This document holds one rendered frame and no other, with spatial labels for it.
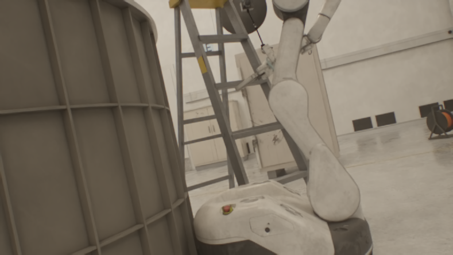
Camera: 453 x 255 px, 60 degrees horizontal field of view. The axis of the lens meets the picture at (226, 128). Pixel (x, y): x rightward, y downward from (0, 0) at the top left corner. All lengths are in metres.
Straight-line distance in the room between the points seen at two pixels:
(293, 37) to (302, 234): 0.75
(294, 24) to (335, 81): 6.99
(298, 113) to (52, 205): 0.91
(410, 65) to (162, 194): 7.71
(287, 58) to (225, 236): 0.72
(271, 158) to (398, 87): 4.64
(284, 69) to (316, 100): 2.97
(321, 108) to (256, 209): 3.22
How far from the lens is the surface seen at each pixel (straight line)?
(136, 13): 1.59
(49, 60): 1.18
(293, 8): 1.59
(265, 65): 1.85
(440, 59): 8.93
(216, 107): 2.23
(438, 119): 5.54
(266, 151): 4.59
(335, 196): 1.54
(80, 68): 1.23
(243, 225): 1.42
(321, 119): 4.54
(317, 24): 1.88
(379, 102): 8.63
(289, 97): 1.52
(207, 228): 1.47
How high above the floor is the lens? 0.62
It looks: 1 degrees up
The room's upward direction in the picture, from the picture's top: 12 degrees counter-clockwise
